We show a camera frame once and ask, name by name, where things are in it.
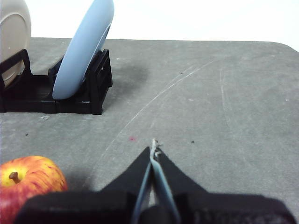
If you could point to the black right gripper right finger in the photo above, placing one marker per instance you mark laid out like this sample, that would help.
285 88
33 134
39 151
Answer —
222 210

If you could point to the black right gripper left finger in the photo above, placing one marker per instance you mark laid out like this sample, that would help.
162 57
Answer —
93 207

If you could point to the red yellow apple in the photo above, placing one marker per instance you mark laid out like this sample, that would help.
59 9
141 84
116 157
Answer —
30 179

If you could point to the black plate rack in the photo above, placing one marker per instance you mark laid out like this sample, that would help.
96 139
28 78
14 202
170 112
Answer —
93 93

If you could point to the blue plate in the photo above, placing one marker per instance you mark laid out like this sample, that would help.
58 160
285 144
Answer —
81 51

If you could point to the beige plate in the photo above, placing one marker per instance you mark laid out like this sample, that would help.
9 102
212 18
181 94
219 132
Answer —
14 35

